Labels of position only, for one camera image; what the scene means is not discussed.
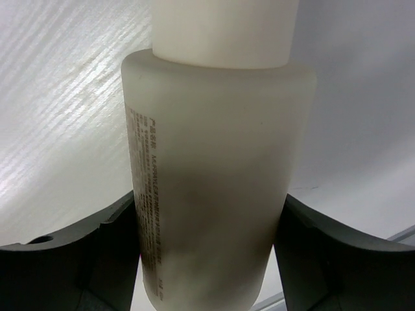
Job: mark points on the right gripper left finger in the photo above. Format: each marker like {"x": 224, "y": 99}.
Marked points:
{"x": 88, "y": 265}

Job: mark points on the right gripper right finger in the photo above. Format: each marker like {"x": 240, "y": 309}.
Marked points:
{"x": 347, "y": 259}

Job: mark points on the cream bottle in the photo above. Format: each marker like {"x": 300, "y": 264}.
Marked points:
{"x": 215, "y": 113}

